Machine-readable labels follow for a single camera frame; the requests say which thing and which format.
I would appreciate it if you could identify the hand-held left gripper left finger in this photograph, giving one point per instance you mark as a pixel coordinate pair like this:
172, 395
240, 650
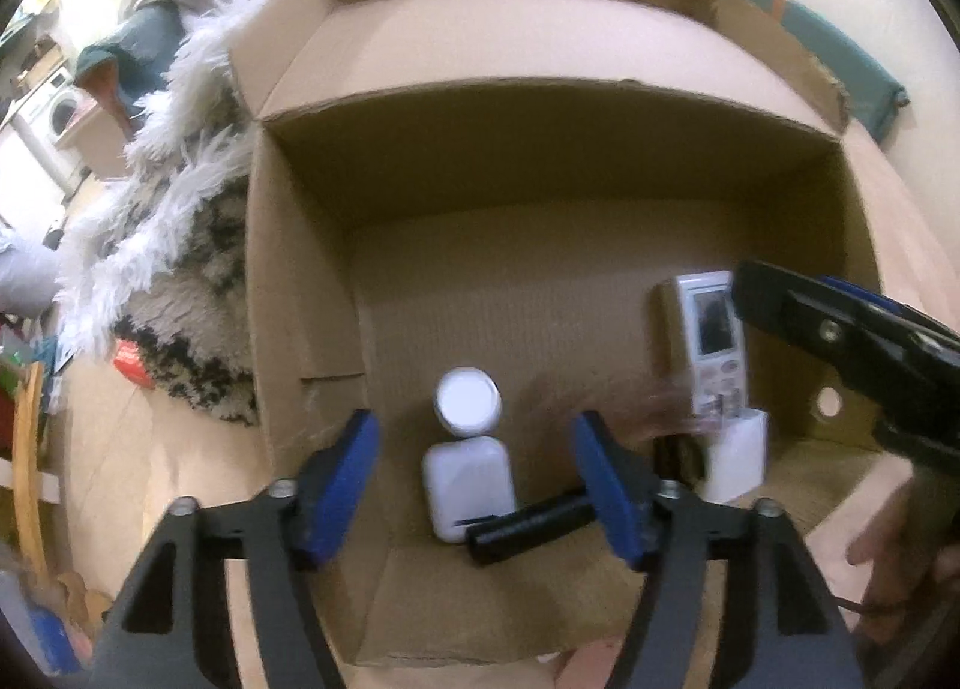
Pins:
337, 494

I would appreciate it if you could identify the small white box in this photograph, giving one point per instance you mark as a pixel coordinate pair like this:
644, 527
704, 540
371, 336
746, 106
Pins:
739, 456

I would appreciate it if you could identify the person's right hand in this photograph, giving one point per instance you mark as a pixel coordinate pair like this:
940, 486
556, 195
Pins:
911, 554

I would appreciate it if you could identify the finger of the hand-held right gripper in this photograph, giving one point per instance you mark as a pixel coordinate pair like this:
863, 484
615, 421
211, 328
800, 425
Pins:
825, 333
862, 294

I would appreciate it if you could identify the black cylinder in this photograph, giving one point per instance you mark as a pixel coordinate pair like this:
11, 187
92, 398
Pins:
525, 528

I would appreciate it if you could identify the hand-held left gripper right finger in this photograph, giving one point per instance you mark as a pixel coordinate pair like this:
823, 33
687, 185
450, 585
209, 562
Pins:
607, 486

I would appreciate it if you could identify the wooden side cabinet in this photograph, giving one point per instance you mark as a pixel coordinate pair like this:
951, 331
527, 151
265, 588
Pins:
94, 141

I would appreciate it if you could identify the red box on floor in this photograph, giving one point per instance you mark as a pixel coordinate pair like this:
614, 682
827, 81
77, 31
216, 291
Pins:
133, 363

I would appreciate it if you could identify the teal cushion with orange stripe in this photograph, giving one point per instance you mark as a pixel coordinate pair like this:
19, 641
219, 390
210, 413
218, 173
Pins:
825, 44

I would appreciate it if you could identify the shaggy black and cream rug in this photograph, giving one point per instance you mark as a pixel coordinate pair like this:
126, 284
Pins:
180, 246

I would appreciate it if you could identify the cardboard box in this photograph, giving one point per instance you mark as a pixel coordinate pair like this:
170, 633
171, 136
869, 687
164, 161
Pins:
525, 284

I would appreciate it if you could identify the grey bag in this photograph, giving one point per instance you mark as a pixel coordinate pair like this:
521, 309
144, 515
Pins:
26, 273

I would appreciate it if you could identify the transparent brown hair clip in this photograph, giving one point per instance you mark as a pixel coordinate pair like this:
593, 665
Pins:
667, 415

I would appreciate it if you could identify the white pill bottle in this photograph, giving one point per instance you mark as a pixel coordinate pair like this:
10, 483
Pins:
469, 400

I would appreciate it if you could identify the white remote control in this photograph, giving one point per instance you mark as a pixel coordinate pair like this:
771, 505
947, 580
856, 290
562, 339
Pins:
709, 336

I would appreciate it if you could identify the white washing machine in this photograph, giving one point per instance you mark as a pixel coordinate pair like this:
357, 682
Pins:
56, 107

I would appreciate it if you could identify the wooden chair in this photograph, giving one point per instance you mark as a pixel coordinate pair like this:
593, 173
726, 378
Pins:
30, 471

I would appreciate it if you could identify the white earbuds case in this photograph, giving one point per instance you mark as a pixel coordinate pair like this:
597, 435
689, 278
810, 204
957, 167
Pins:
465, 486

